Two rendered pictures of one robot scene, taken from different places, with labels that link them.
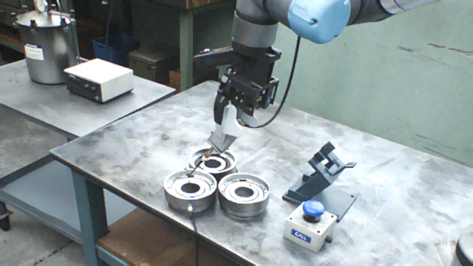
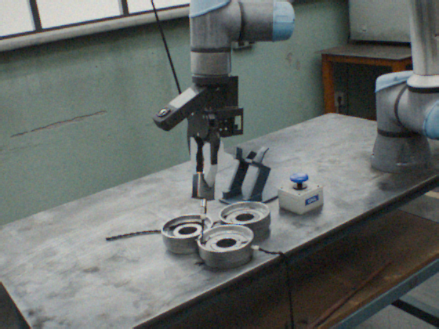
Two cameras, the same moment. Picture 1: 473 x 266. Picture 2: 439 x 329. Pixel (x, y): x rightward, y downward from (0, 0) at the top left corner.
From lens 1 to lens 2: 0.99 m
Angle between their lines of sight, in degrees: 59
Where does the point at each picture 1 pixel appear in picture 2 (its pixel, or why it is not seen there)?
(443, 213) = (287, 159)
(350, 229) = not seen: hidden behind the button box
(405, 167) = not seen: hidden behind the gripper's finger
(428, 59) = (19, 149)
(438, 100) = (49, 178)
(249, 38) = (227, 65)
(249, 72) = (221, 101)
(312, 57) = not seen: outside the picture
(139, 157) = (126, 287)
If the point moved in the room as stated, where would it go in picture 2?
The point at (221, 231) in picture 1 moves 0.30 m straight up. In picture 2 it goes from (284, 242) to (270, 90)
